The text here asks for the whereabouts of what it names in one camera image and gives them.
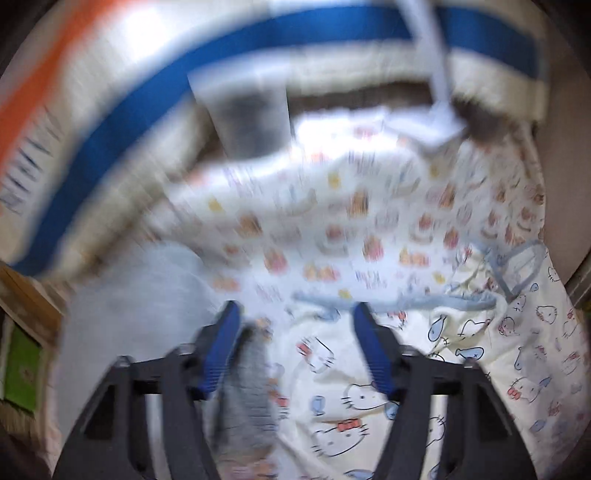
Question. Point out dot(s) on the green book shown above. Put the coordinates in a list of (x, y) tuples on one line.
[(21, 369)]

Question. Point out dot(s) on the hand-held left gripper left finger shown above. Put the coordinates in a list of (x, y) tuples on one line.
[(221, 350)]

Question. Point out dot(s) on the blue striped woven sack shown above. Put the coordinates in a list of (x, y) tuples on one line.
[(115, 115)]

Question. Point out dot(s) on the grey fleece blanket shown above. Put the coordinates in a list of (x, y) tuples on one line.
[(129, 314)]

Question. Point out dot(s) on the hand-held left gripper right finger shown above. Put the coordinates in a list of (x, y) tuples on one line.
[(374, 350)]

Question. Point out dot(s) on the wooden bookshelf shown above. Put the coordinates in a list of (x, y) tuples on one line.
[(27, 300)]

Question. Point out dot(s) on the white cat print pants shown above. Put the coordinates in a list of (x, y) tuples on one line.
[(332, 392)]

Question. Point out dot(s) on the bear print bed sheet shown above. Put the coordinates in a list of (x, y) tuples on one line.
[(369, 207)]

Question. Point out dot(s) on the brown wooden board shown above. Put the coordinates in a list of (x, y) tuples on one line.
[(565, 184)]

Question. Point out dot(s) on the white plastic pole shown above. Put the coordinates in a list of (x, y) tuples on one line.
[(436, 69)]

